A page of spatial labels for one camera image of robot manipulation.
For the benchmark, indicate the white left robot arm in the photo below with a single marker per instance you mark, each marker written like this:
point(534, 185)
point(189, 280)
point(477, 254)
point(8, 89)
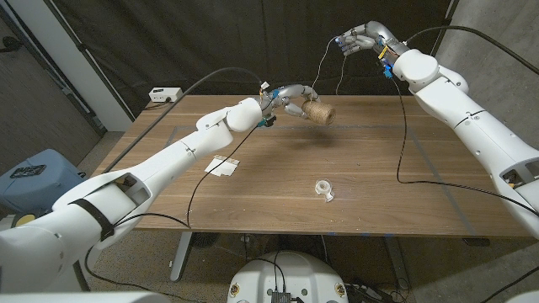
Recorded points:
point(126, 198)

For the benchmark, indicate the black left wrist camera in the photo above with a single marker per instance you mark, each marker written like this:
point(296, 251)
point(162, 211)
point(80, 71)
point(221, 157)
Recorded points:
point(267, 121)

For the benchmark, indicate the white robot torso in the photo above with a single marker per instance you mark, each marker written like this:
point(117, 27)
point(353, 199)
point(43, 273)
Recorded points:
point(290, 273)

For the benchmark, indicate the dark grey cloth mat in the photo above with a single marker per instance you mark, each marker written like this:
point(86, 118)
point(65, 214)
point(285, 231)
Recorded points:
point(210, 33)

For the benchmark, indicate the white robot chest panel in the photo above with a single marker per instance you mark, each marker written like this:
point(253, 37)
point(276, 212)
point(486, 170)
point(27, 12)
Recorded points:
point(84, 298)

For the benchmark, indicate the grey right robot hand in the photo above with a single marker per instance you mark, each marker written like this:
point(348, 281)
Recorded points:
point(370, 35)

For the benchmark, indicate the black backdrop stand pole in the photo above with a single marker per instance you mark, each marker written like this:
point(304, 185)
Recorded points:
point(86, 54)
point(442, 29)

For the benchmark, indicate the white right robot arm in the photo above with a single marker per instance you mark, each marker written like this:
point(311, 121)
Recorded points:
point(471, 113)

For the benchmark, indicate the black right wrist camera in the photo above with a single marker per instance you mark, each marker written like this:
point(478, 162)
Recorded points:
point(386, 71)

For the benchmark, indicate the black patterned card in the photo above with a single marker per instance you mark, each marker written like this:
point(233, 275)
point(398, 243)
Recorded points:
point(27, 171)

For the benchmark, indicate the metal table leg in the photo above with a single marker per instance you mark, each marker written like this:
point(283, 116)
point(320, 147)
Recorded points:
point(398, 265)
point(181, 256)

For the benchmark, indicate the blue plastic bin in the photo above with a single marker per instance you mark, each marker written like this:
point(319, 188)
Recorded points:
point(42, 181)

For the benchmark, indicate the white sticker sheet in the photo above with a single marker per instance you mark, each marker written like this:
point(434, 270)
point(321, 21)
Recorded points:
point(221, 167)

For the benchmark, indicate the black floor fan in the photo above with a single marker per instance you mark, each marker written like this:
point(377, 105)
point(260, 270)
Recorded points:
point(204, 240)

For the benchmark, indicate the white power outlet box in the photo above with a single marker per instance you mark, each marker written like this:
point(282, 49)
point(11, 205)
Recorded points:
point(166, 94)

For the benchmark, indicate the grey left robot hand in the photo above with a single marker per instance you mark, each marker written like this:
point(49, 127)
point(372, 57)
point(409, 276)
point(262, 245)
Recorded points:
point(290, 94)

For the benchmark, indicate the clear tape dispenser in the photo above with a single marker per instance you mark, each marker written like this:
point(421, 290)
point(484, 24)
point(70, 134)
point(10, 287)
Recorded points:
point(327, 194)

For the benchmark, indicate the jute twine strand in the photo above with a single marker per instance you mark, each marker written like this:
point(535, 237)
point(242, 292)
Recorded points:
point(322, 63)

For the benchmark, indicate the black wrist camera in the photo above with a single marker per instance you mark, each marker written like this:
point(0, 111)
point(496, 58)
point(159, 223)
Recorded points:
point(386, 71)
point(267, 121)

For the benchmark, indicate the grey power strip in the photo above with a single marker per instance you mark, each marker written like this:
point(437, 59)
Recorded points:
point(366, 293)

